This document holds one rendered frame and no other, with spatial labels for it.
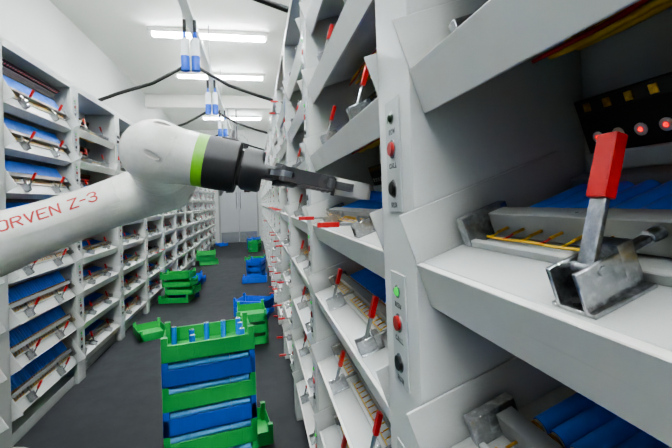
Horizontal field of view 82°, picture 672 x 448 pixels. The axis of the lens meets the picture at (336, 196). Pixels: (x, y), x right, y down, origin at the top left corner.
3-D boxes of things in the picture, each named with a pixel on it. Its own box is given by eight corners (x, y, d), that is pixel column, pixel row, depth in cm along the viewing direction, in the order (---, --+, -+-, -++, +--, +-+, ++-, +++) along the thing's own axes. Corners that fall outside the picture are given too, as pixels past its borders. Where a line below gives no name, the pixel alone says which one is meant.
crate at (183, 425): (163, 439, 124) (162, 414, 124) (167, 408, 143) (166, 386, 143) (257, 417, 134) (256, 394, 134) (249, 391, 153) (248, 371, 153)
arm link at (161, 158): (99, 157, 57) (123, 98, 62) (120, 191, 68) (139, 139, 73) (197, 175, 59) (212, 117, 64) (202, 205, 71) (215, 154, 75)
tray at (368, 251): (396, 286, 47) (369, 213, 46) (317, 239, 106) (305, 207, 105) (531, 225, 51) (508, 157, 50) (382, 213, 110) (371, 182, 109)
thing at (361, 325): (402, 442, 46) (363, 338, 46) (320, 308, 106) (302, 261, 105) (538, 368, 50) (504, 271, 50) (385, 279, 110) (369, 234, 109)
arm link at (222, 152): (204, 193, 71) (196, 191, 62) (216, 131, 72) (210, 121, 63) (237, 198, 72) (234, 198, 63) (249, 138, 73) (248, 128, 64)
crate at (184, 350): (161, 364, 124) (160, 339, 124) (165, 343, 143) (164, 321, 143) (254, 348, 134) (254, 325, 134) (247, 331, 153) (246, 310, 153)
